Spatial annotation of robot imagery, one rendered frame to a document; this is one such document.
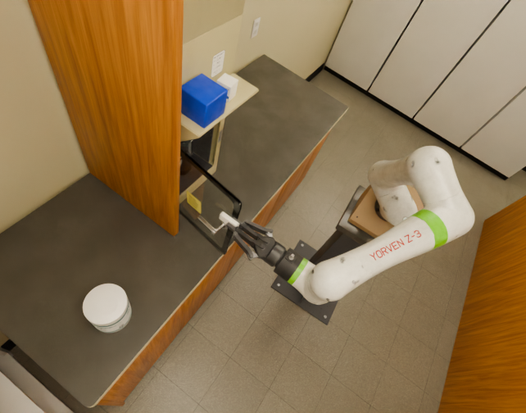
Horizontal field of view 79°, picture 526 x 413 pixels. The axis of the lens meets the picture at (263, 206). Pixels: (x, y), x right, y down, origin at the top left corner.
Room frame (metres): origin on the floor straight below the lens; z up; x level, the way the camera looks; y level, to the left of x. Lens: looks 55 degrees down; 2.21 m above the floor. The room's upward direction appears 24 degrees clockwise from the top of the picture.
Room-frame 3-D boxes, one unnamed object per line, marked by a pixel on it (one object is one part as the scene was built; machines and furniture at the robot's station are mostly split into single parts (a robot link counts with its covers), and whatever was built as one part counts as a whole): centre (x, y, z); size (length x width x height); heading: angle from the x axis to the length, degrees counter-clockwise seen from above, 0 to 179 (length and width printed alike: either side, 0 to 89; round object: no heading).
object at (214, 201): (0.60, 0.20, 1.19); 0.30 x 0.01 x 0.40; 69
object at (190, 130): (0.79, 0.27, 1.46); 0.32 x 0.12 x 0.10; 166
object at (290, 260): (0.46, -0.14, 1.31); 0.09 x 0.06 x 0.12; 166
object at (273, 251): (0.48, -0.07, 1.31); 0.09 x 0.08 x 0.07; 76
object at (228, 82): (0.83, 0.26, 1.54); 0.05 x 0.05 x 0.06; 84
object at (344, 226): (1.08, -0.57, 0.92); 0.32 x 0.32 x 0.04; 79
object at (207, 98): (0.71, 0.29, 1.55); 0.10 x 0.10 x 0.09; 76
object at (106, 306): (0.18, 0.34, 1.01); 0.13 x 0.13 x 0.15
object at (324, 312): (1.08, -0.57, 0.45); 0.48 x 0.48 x 0.90; 79
